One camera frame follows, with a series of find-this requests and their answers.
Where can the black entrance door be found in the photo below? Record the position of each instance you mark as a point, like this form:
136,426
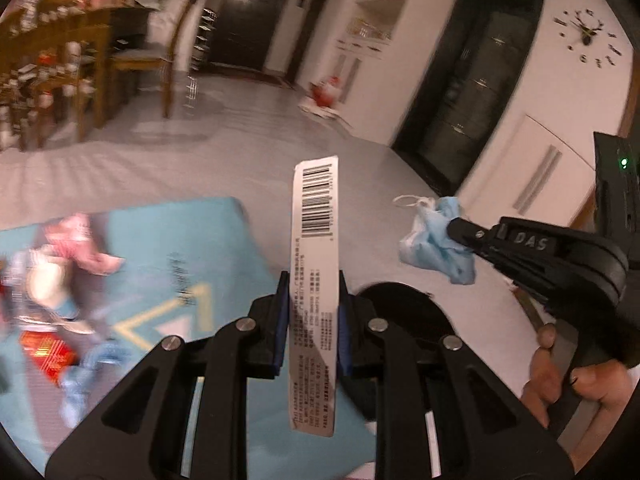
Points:
252,15

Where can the white cabinet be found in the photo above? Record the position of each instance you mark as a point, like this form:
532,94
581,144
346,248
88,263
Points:
530,170

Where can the white barcode paper tag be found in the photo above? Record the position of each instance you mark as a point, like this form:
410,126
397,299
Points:
315,260

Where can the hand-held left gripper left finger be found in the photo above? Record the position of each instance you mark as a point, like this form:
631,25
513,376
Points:
282,320

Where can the blue face mask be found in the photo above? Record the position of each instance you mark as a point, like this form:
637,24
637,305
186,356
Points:
430,247

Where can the person's right hand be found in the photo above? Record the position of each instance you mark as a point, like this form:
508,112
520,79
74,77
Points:
600,380

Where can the blue play mat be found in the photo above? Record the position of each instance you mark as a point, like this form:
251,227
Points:
150,260

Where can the black glass door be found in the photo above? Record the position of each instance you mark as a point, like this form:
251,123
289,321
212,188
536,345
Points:
475,90

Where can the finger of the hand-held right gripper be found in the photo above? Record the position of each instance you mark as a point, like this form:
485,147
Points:
505,250

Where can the pink wrapper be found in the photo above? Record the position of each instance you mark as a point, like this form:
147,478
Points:
80,240

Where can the wall clock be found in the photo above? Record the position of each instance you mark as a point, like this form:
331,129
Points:
587,35

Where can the wooden chair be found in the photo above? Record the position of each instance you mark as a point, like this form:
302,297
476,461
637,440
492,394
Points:
15,105
165,55
75,75

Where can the red packet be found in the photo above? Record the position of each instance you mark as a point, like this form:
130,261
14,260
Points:
47,355

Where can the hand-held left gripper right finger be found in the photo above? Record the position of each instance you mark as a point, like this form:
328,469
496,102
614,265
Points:
343,320

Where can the black round bin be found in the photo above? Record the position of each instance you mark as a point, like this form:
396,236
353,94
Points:
400,305

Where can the metal rack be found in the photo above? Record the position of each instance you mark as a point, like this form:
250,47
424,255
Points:
200,55

